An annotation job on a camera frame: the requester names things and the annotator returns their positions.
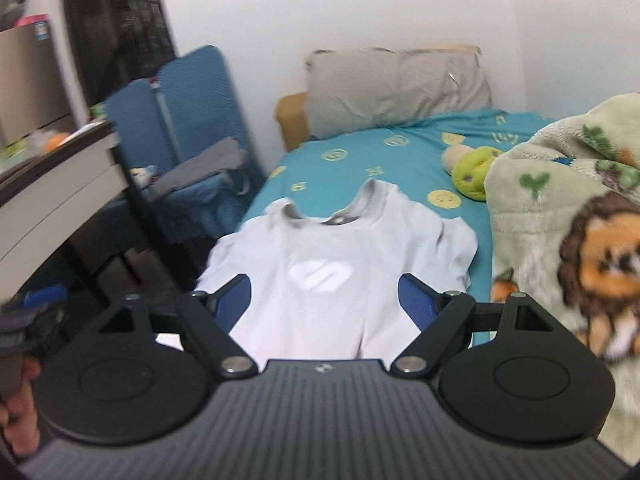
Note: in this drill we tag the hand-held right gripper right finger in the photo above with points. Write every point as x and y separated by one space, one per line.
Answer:
418 301

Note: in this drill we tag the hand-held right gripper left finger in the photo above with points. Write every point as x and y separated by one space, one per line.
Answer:
234 296

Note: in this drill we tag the white t-shirt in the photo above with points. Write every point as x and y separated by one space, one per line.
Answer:
345 270

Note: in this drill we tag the person's left hand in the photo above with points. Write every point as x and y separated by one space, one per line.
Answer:
20 420

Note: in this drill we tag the grey folded cloth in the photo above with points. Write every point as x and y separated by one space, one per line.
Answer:
202 165

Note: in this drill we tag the white desk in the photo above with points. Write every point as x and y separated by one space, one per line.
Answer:
55 195

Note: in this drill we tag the green plush toy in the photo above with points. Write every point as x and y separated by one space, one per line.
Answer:
472 167

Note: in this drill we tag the turquoise bed sheet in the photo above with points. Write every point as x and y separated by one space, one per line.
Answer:
380 160

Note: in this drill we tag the lion printed fleece blanket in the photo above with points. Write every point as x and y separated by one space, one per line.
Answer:
565 240

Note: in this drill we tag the dark teal cloth bundle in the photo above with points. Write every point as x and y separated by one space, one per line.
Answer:
195 110

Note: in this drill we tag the yellow cushion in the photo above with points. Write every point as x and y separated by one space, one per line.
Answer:
292 115

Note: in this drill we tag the grey pillow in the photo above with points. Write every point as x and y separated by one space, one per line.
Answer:
395 87

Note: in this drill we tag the cardboard box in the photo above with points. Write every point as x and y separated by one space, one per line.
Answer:
30 75

